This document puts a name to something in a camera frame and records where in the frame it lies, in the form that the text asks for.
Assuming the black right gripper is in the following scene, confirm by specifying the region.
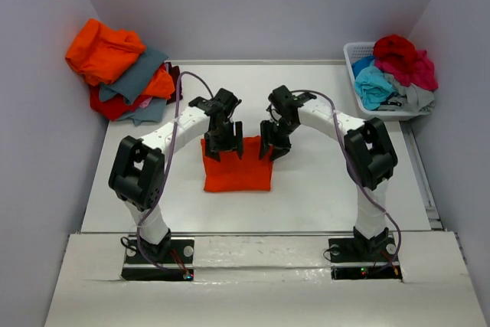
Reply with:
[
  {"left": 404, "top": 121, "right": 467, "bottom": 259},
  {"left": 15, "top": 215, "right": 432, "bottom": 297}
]
[{"left": 258, "top": 116, "right": 299, "bottom": 162}]

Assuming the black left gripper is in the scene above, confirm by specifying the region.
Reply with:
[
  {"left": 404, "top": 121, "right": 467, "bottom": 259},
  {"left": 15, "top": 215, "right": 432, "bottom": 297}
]
[{"left": 204, "top": 120, "right": 243, "bottom": 163}]

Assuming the orange t shirt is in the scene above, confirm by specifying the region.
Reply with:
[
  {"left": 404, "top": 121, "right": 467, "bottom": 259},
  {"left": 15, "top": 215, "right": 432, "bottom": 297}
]
[{"left": 201, "top": 136, "right": 273, "bottom": 193}]

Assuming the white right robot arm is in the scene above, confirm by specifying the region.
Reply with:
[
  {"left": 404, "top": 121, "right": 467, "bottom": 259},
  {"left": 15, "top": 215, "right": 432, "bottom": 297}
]
[{"left": 259, "top": 86, "right": 398, "bottom": 261}]

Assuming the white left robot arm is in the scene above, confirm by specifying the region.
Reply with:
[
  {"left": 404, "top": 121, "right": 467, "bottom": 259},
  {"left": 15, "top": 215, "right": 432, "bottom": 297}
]
[{"left": 109, "top": 88, "right": 243, "bottom": 263}]

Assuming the dark maroon folded shirt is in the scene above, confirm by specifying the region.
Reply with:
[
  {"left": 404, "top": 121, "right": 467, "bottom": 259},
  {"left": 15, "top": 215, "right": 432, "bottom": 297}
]
[{"left": 165, "top": 62, "right": 183, "bottom": 105}]

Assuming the pink folded shirt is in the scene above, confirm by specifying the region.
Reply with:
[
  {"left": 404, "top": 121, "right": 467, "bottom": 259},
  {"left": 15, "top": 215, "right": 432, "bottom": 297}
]
[{"left": 139, "top": 96, "right": 152, "bottom": 109}]

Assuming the white plastic laundry basket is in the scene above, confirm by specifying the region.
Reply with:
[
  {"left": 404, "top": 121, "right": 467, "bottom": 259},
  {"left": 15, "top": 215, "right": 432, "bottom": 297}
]
[{"left": 343, "top": 41, "right": 430, "bottom": 121}]

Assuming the teal shirt in basket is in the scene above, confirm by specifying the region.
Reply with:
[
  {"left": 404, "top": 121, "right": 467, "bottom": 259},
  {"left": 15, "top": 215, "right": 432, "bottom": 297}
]
[{"left": 351, "top": 55, "right": 396, "bottom": 110}]

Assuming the grey-blue folded shirt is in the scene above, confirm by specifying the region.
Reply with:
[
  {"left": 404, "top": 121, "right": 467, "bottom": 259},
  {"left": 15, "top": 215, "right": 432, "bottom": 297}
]
[{"left": 100, "top": 47, "right": 168, "bottom": 103}]

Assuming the red folded shirt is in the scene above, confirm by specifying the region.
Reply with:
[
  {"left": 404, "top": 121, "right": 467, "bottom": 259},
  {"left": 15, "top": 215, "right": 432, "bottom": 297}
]
[{"left": 90, "top": 68, "right": 175, "bottom": 121}]

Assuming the red shirt in basket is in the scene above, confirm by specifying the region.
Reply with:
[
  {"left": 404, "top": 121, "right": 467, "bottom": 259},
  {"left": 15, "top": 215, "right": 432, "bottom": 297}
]
[{"left": 373, "top": 34, "right": 417, "bottom": 73}]

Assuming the grey shirt in basket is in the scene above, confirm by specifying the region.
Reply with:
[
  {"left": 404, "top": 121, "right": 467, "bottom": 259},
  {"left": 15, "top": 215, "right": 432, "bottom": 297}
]
[{"left": 384, "top": 73, "right": 436, "bottom": 113}]

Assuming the orange folded shirt on pile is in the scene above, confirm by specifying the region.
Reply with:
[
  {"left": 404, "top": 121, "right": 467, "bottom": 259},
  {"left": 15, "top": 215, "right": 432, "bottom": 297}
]
[{"left": 65, "top": 18, "right": 146, "bottom": 86}]

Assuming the magenta shirt in basket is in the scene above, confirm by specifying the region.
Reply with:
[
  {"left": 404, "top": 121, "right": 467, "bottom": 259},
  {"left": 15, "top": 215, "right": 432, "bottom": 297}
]
[{"left": 374, "top": 50, "right": 439, "bottom": 91}]

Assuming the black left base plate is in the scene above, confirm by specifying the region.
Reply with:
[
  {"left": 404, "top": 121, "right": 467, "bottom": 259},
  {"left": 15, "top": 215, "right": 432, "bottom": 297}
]
[{"left": 120, "top": 236, "right": 194, "bottom": 282}]

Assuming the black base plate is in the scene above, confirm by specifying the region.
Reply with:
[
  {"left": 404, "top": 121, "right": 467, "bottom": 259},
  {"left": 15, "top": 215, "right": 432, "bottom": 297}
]
[
  {"left": 323, "top": 237, "right": 403, "bottom": 281},
  {"left": 120, "top": 236, "right": 194, "bottom": 282}
]

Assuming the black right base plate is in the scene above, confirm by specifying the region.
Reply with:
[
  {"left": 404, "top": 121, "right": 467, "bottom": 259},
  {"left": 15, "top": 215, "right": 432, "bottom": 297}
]
[{"left": 323, "top": 237, "right": 403, "bottom": 281}]

